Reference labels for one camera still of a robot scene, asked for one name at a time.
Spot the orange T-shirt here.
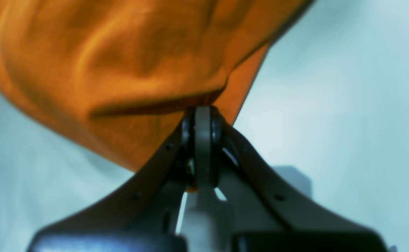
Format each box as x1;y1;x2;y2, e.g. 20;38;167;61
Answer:
0;0;311;171

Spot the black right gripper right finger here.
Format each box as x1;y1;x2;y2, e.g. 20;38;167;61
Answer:
204;106;387;252

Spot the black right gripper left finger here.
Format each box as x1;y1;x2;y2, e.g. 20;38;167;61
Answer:
27;107;205;252

